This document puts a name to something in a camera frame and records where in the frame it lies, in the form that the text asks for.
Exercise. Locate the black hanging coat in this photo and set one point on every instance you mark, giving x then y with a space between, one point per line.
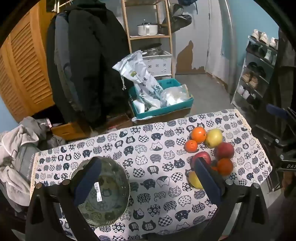
97 58

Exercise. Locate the red apple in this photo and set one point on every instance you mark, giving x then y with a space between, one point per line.
224 150
204 154

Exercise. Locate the steel steamer pot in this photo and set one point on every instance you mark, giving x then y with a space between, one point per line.
151 49

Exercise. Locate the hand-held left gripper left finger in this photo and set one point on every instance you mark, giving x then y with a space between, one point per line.
87 180

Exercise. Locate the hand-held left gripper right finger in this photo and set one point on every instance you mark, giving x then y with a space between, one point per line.
205 178

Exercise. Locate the white clothes rail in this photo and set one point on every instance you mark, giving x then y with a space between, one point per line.
60 5

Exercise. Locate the wooden louvered cabinet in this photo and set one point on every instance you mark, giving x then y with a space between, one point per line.
23 69

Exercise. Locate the silver refrigerator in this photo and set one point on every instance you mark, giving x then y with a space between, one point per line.
229 34

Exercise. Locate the yellow-green apple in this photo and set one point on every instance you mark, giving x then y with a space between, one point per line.
214 138

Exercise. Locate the white plastic basket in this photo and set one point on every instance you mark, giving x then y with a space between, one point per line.
159 63

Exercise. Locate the cat print tablecloth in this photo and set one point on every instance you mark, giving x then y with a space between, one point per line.
150 143

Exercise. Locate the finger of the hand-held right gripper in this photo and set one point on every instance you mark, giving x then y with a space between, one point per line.
276 111
266 135

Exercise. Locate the wooden shelf rack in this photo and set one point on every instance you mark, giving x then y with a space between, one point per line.
150 36

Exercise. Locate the reddish flat box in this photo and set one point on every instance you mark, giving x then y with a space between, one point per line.
118 121

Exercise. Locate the clear plastic bag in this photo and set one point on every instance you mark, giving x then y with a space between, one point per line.
173 96

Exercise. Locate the white pot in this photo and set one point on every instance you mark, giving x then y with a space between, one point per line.
148 29

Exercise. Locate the metal shoe rack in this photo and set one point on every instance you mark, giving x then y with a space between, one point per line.
263 61

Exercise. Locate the wooden crate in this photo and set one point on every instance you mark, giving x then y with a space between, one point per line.
67 131

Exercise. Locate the printed white bag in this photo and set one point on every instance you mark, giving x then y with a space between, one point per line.
138 76

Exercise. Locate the dark hanging clothes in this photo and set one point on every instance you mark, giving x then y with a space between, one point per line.
286 69

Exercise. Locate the dark orange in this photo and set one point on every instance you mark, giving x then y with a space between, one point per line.
225 166

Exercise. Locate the row of shoes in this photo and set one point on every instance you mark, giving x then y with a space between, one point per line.
253 81

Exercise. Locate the teal plastic bin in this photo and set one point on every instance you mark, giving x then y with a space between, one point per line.
166 109

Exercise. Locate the green glass bowl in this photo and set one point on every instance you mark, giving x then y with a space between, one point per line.
108 185

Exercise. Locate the yellow lemon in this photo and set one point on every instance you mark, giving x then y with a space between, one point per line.
193 179

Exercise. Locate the dark hanging bag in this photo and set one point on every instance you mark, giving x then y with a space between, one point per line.
178 20

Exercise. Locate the grey hanging jacket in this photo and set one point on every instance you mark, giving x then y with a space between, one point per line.
61 46

